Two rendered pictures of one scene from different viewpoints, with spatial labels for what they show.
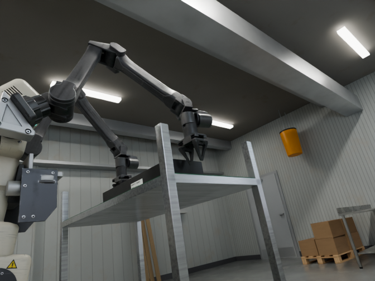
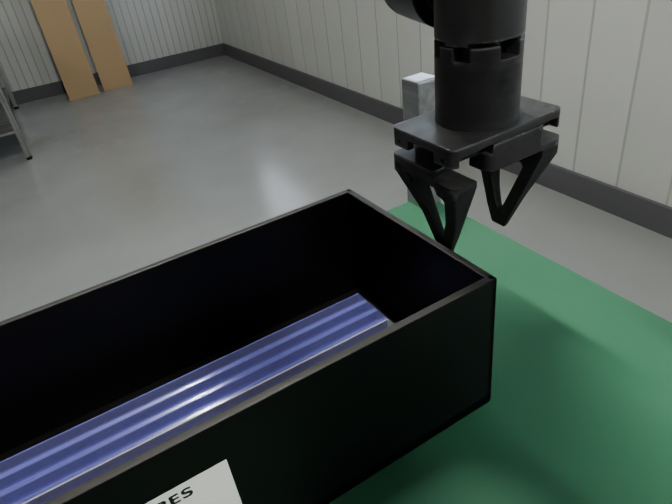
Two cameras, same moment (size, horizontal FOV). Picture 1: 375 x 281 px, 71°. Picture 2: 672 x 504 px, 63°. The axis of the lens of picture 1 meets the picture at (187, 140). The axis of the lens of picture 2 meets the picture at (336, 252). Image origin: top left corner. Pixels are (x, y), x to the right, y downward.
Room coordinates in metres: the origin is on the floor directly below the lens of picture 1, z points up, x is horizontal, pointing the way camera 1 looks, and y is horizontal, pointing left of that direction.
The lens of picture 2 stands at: (0.94, 0.36, 1.27)
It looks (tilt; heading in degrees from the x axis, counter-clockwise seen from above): 32 degrees down; 287
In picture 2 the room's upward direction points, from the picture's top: 8 degrees counter-clockwise
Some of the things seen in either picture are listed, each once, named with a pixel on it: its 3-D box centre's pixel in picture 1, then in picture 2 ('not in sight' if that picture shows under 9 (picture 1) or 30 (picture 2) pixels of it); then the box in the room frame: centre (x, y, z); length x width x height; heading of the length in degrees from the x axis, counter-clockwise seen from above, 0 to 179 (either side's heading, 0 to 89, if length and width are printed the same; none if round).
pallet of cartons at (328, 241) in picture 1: (328, 240); not in sight; (5.79, -2.49, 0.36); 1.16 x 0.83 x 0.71; 133
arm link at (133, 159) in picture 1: (126, 158); not in sight; (1.38, 0.35, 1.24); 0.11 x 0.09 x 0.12; 135
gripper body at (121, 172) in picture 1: (121, 174); not in sight; (1.35, 0.38, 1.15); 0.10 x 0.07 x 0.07; 44
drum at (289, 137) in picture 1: (291, 142); not in sight; (6.28, -2.55, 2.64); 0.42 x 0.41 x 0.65; 43
